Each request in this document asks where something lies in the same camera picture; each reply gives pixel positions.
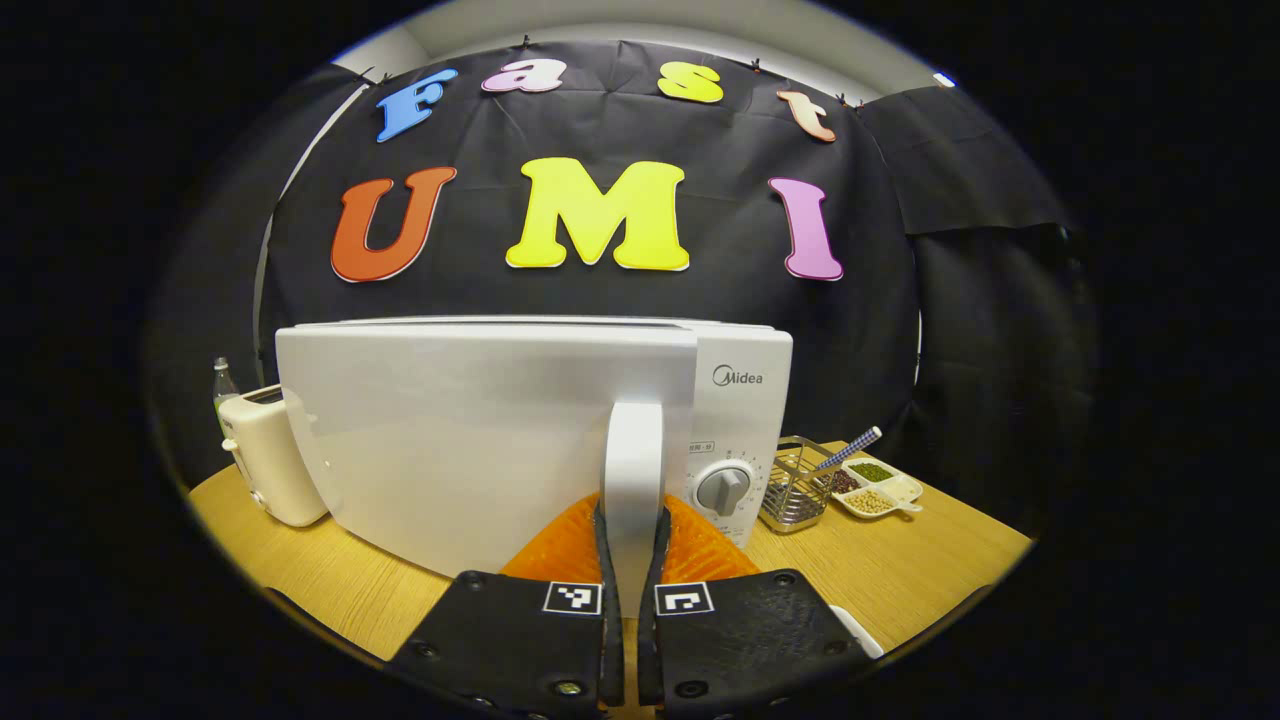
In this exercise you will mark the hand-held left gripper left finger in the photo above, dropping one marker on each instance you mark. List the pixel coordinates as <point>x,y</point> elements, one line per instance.
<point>613,655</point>

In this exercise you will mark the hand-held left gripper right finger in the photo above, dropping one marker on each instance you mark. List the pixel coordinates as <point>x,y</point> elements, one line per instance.
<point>648,655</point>

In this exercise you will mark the white microwave oven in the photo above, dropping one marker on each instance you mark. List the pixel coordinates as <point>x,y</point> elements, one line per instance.
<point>450,430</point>

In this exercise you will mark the white divided dish with beans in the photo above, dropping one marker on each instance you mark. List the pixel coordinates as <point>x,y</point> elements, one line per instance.
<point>880,490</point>

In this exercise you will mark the blue patterned utensil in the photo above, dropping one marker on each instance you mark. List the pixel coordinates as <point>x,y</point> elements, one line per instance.
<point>855,445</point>

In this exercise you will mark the black backdrop cloth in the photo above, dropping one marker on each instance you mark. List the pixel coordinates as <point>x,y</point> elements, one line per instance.
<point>700,290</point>

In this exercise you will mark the cream toaster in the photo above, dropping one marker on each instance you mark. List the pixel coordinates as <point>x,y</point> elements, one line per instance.
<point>270,460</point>

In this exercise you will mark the green drink bottle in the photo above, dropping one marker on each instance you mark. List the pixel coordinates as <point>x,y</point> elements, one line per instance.
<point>223,385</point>

